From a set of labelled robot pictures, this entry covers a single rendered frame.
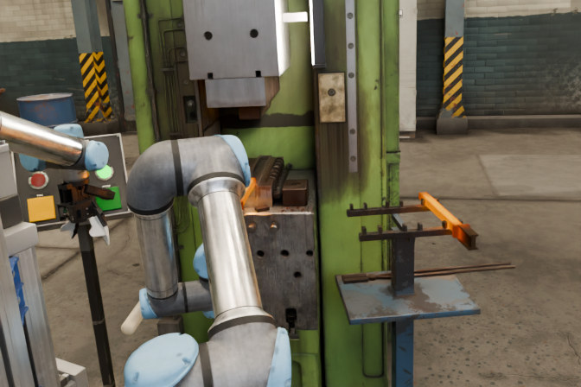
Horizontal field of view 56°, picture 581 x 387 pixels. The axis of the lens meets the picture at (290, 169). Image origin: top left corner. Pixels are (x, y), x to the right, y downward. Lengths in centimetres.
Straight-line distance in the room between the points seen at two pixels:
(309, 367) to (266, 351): 122
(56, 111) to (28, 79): 343
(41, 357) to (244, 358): 33
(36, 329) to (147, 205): 31
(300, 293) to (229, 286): 101
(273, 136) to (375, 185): 54
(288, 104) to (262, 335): 150
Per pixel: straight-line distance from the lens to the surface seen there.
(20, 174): 192
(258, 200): 190
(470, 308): 177
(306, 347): 207
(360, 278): 188
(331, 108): 192
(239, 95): 183
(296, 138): 232
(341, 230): 207
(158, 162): 108
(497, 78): 780
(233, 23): 181
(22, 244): 93
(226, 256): 98
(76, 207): 163
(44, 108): 633
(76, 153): 141
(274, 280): 194
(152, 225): 118
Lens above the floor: 153
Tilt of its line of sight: 15 degrees down
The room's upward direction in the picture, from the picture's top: 3 degrees counter-clockwise
